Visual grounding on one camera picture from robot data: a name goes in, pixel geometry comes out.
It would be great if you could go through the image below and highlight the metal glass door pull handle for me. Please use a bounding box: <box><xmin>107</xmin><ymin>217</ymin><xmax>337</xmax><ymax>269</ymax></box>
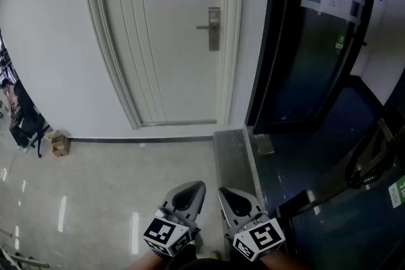
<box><xmin>375</xmin><ymin>118</ymin><xmax>398</xmax><ymax>170</ymax></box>

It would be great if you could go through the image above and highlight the silver door lock plate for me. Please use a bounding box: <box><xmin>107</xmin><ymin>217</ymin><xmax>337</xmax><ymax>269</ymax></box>
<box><xmin>208</xmin><ymin>6</ymin><xmax>221</xmax><ymax>52</ymax></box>

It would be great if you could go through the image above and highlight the person's right forearm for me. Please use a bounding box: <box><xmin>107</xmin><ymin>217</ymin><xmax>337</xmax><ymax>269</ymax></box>
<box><xmin>261</xmin><ymin>251</ymin><xmax>306</xmax><ymax>270</ymax></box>

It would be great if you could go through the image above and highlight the grey metal frame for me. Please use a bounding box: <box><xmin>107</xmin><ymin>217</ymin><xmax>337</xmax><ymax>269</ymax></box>
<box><xmin>0</xmin><ymin>226</ymin><xmax>50</xmax><ymax>270</ymax></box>

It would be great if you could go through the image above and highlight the black cable combination lock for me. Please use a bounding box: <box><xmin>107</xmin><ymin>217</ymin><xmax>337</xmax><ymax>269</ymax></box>
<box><xmin>344</xmin><ymin>163</ymin><xmax>390</xmax><ymax>190</ymax></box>

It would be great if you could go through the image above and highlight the person's left forearm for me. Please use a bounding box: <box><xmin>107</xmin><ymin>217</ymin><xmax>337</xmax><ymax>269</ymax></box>
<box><xmin>125</xmin><ymin>251</ymin><xmax>171</xmax><ymax>270</ymax></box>

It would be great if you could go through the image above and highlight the open dark glass door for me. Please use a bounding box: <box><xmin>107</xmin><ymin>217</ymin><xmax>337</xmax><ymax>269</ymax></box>
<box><xmin>276</xmin><ymin>72</ymin><xmax>405</xmax><ymax>270</ymax></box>

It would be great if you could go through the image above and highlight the green and white push sticker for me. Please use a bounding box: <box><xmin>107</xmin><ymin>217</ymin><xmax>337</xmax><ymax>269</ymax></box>
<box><xmin>388</xmin><ymin>176</ymin><xmax>405</xmax><ymax>209</ymax></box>

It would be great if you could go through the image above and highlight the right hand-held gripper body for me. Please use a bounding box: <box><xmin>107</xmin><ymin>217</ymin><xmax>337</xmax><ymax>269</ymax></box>
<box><xmin>217</xmin><ymin>187</ymin><xmax>285</xmax><ymax>262</ymax></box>

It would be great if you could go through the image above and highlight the brown cardboard box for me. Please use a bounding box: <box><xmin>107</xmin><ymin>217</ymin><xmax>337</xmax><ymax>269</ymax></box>
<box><xmin>44</xmin><ymin>132</ymin><xmax>72</xmax><ymax>147</ymax></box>
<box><xmin>51</xmin><ymin>144</ymin><xmax>72</xmax><ymax>159</ymax></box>

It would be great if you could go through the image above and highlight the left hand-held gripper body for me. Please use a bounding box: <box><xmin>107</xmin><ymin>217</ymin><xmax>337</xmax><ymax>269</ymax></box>
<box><xmin>143</xmin><ymin>180</ymin><xmax>207</xmax><ymax>259</ymax></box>

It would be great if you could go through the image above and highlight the white door with silver handle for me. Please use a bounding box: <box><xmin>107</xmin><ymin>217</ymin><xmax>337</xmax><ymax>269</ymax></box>
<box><xmin>97</xmin><ymin>0</ymin><xmax>227</xmax><ymax>128</ymax></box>

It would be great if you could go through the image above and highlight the square metal floor plate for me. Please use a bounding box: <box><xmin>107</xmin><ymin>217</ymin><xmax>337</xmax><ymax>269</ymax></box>
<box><xmin>256</xmin><ymin>133</ymin><xmax>275</xmax><ymax>156</ymax></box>

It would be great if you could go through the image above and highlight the black office chair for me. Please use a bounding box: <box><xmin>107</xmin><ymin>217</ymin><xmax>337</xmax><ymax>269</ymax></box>
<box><xmin>9</xmin><ymin>116</ymin><xmax>52</xmax><ymax>159</ymax></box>
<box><xmin>1</xmin><ymin>78</ymin><xmax>36</xmax><ymax>150</ymax></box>

